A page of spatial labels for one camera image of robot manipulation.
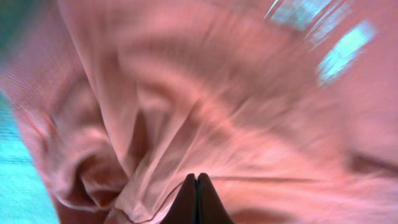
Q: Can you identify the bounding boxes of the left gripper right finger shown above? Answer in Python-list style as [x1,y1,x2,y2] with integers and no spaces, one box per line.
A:
[196,173,234,224]

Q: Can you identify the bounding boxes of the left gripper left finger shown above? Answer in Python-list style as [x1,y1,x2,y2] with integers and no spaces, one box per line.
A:
[161,174,197,224]

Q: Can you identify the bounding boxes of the red polo shirt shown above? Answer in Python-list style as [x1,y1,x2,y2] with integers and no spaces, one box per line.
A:
[1,1,397,223]

